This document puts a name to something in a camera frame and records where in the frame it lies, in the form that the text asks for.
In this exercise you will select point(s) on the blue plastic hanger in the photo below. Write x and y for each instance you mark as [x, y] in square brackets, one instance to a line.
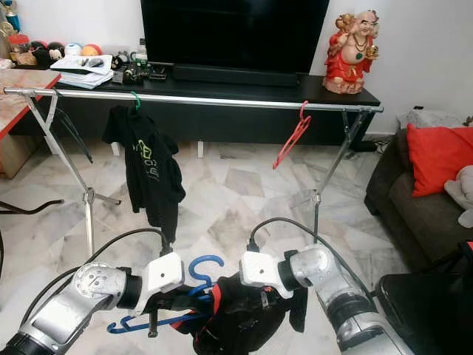
[205, 259]

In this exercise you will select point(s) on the black garment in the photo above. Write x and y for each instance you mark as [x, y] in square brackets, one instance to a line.
[247, 322]

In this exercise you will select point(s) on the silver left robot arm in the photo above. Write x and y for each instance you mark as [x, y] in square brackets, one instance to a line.
[96, 288]

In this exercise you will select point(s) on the red plastic hanger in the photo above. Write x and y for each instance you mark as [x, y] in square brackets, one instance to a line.
[292, 143]

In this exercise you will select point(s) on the green plastic hanger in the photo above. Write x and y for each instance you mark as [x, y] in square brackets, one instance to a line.
[136, 100]

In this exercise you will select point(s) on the black polo shirt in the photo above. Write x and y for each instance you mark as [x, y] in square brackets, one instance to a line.
[148, 181]

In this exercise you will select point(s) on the black TV console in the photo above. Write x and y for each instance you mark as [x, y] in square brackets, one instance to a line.
[229, 120]

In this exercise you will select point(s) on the silver metal clothes rack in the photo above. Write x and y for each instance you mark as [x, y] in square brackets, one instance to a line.
[222, 101]

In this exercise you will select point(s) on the black soundbar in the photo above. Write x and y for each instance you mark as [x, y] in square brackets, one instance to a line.
[233, 75]

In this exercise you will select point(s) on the white paper stack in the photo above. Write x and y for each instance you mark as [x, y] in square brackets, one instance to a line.
[80, 75]

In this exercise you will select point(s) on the clear bottle with green label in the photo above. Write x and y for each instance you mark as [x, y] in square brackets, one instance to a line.
[140, 53]

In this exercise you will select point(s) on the dark brown sofa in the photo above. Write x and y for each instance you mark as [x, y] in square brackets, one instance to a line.
[414, 222]

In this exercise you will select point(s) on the black low table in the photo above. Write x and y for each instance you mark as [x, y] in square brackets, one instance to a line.
[429, 314]

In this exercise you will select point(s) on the marble-pattern table with red edge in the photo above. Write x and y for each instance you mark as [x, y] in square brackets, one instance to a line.
[22, 92]

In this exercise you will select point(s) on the black flat television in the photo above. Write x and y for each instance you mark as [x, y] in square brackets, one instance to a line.
[233, 33]

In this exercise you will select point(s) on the jar with red lid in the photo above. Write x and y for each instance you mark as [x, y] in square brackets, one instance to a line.
[21, 50]

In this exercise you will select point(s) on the red laughing Buddha statue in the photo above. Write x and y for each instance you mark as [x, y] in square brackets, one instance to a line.
[349, 65]

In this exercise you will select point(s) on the red cushion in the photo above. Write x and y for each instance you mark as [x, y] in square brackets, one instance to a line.
[432, 159]

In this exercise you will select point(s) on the grey plush toy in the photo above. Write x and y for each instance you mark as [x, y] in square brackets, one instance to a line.
[462, 196]

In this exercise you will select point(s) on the side table with grey cloth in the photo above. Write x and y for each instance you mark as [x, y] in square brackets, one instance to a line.
[432, 120]

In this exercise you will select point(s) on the blue and gold trophy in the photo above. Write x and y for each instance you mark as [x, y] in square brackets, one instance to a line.
[11, 13]

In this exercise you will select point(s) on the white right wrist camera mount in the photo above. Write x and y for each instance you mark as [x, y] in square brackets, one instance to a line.
[262, 268]

